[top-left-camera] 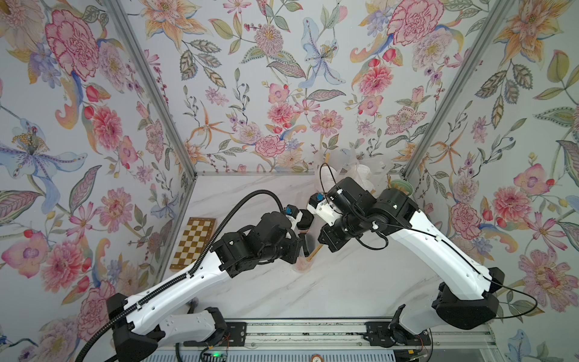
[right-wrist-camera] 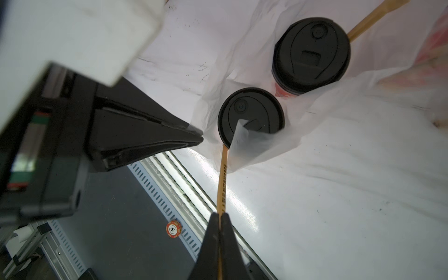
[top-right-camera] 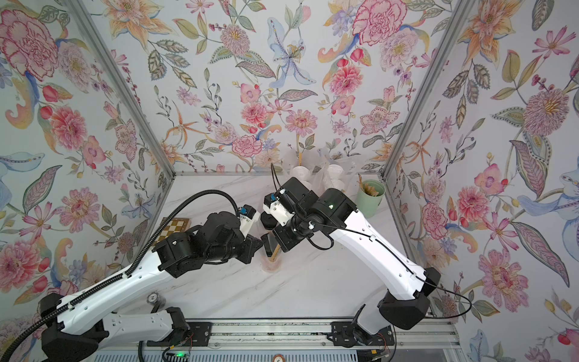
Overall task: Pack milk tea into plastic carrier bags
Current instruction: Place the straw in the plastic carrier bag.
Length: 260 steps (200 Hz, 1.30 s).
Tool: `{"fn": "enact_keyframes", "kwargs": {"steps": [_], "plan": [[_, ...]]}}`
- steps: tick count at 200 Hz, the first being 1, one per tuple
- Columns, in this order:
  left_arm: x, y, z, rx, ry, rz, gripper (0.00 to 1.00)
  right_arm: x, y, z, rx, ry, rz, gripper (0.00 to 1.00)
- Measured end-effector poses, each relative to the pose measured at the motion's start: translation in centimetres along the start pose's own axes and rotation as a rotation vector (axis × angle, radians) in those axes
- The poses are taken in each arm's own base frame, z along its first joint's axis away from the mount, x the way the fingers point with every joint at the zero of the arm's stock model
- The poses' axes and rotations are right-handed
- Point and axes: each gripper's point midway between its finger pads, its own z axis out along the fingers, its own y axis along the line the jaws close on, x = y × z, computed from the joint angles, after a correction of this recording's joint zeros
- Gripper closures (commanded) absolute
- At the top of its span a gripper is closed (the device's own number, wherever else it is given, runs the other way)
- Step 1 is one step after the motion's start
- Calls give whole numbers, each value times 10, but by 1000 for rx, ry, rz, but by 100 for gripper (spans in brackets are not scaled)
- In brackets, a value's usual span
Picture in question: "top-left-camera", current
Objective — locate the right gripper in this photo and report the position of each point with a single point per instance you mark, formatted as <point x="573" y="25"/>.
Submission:
<point x="329" y="239"/>

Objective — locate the green cup holder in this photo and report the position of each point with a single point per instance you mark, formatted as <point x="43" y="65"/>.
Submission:
<point x="403" y="186"/>

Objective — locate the black lid red cup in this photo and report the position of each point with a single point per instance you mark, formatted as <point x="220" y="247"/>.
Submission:
<point x="308" y="243"/>
<point x="306" y="220"/>

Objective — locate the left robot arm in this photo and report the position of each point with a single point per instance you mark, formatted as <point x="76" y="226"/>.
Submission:
<point x="145" y="321"/>

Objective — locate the clear plastic bag pile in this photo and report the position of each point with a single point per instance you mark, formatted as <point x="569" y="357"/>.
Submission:
<point x="329" y="164"/>

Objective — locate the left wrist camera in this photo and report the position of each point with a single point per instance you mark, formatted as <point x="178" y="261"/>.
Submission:
<point x="293" y="214"/>

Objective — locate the wooden chessboard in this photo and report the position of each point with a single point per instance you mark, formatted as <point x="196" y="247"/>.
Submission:
<point x="197" y="232"/>

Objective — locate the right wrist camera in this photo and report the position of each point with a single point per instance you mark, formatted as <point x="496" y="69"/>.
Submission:
<point x="338" y="199"/>

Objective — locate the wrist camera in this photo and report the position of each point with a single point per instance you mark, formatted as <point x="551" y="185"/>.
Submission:
<point x="293" y="214"/>
<point x="338" y="199"/>

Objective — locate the white lid floral cup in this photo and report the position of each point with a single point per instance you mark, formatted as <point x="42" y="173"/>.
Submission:
<point x="362" y="172"/>

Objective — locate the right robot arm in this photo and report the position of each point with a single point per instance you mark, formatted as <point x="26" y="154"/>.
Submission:
<point x="465" y="297"/>

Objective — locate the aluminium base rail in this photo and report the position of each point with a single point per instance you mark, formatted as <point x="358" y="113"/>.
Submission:
<point x="340" y="333"/>

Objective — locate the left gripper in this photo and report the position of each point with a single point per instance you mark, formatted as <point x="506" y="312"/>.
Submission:
<point x="295" y="241"/>

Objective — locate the clear plastic carrier bag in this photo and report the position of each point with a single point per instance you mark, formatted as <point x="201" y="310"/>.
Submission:
<point x="379" y="166"/>

